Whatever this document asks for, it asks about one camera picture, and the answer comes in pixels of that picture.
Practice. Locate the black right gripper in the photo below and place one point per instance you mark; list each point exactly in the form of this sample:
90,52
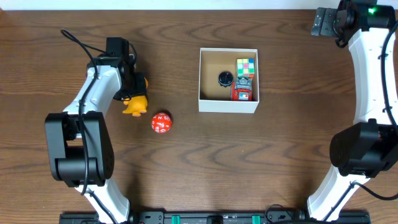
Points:
324,22

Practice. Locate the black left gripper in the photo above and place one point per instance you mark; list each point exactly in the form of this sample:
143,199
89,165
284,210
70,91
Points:
138,88

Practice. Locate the orange dinosaur toy figure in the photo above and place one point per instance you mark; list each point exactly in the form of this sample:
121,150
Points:
137,102

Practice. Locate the black round lens cap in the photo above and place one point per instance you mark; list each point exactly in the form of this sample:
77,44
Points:
225,78

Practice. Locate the colourful puzzle cube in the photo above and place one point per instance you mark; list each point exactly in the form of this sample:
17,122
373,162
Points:
245,68

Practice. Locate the red toy robot car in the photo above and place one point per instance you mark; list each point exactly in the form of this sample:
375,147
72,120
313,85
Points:
241,90

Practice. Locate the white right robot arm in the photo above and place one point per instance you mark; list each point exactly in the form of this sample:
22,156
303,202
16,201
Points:
360,152

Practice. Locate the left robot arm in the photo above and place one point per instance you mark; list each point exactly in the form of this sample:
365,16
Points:
78,142

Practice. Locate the red ball with white letters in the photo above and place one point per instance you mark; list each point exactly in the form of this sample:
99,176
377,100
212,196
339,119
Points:
161,123

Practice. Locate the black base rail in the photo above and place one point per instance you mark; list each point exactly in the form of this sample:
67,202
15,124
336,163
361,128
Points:
276,215

